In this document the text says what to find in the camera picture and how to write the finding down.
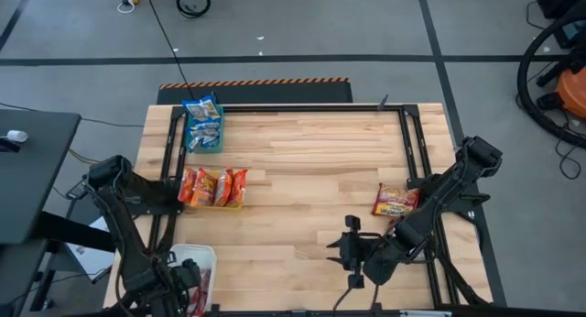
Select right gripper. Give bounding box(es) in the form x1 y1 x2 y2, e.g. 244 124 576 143
326 214 384 290

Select red white ramen pack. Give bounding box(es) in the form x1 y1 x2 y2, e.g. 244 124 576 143
189 268 212 317

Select red yellow ramen pack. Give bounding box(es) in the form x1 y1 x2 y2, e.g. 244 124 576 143
370 182 421 218

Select orange spicy chicken noodle pack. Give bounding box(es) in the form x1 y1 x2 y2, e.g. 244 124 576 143
190 168 220 208

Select blue white ramen pack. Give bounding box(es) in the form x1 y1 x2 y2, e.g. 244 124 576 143
186 133 222 153
185 121 223 142

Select blue yellow ramen pack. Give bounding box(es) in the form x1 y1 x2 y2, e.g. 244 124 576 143
181 94 222 126

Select white plastic bin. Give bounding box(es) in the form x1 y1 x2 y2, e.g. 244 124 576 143
168 243 219 314

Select yellow translucent bin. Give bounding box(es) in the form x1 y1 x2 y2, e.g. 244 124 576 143
181 168 244 212

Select white paper sheet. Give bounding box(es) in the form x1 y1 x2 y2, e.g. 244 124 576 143
66 215 115 281

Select blue snack packets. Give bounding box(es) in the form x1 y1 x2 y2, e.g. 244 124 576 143
184 102 225 154

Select black desk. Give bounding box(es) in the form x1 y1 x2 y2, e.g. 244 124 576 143
0 109 82 246

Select black hazard-striped floor mat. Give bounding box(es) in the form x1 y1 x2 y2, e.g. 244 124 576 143
157 77 353 105

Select orange shop vacuum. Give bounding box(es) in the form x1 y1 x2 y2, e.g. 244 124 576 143
556 65 586 121

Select black equipment case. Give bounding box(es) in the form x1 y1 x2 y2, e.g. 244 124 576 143
537 0 586 20

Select black table frame rail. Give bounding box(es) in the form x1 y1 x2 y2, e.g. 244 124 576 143
155 104 461 317

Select black floor cable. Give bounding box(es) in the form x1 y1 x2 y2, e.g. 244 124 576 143
144 0 198 102

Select black vacuum hose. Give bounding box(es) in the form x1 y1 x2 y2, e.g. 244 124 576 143
516 5 586 149

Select black coiled cable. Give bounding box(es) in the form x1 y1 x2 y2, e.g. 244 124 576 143
176 0 212 19

